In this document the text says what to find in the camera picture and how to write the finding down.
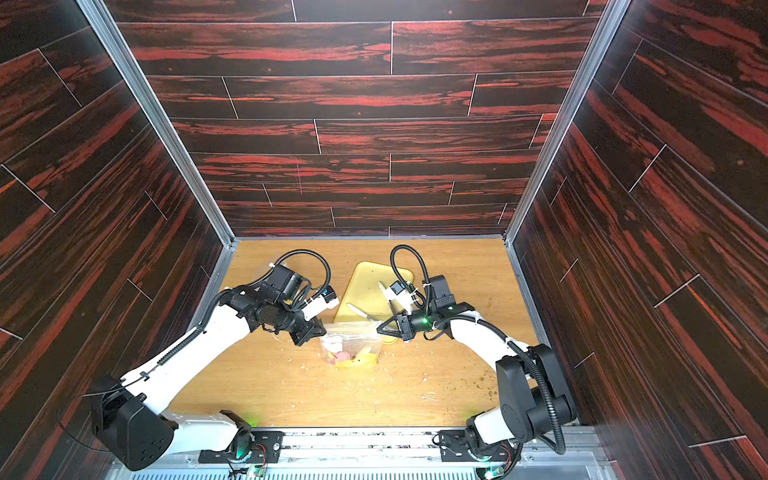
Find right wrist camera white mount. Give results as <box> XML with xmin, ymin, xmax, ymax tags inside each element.
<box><xmin>382</xmin><ymin>281</ymin><xmax>416</xmax><ymax>315</ymax></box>

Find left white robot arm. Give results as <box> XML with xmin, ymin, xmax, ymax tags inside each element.
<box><xmin>91</xmin><ymin>265</ymin><xmax>339</xmax><ymax>471</ymax></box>

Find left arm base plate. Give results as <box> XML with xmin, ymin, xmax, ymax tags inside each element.
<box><xmin>198</xmin><ymin>429</ymin><xmax>284</xmax><ymax>465</ymax></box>

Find front aluminium rail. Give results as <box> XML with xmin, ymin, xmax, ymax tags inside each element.
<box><xmin>107</xmin><ymin>427</ymin><xmax>619</xmax><ymax>479</ymax></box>

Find yellow plastic tray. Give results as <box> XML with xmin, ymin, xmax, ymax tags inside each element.
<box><xmin>334</xmin><ymin>261</ymin><xmax>404</xmax><ymax>323</ymax></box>

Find metal tongs white tips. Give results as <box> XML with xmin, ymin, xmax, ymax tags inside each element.
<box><xmin>337</xmin><ymin>279</ymin><xmax>393</xmax><ymax>322</ymax></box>

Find clear resealable bag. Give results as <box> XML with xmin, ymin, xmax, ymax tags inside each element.
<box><xmin>320</xmin><ymin>321</ymin><xmax>383</xmax><ymax>369</ymax></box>

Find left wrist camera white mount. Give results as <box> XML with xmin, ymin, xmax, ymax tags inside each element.
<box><xmin>301</xmin><ymin>286</ymin><xmax>339</xmax><ymax>321</ymax></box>

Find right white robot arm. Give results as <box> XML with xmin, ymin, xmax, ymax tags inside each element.
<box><xmin>377</xmin><ymin>276</ymin><xmax>577</xmax><ymax>459</ymax></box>

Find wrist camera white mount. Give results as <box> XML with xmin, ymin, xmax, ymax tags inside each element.
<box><xmin>382</xmin><ymin>281</ymin><xmax>416</xmax><ymax>315</ymax></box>
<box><xmin>301</xmin><ymin>286</ymin><xmax>339</xmax><ymax>321</ymax></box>

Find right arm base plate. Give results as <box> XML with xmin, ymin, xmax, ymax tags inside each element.
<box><xmin>432</xmin><ymin>429</ymin><xmax>521</xmax><ymax>463</ymax></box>

